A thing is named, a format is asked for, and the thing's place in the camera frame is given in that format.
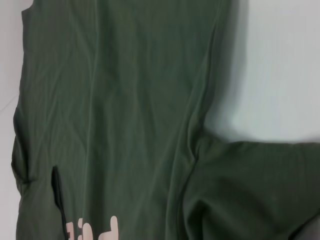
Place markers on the dark green FREE t-shirt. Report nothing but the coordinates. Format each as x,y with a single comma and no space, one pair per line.
125,112

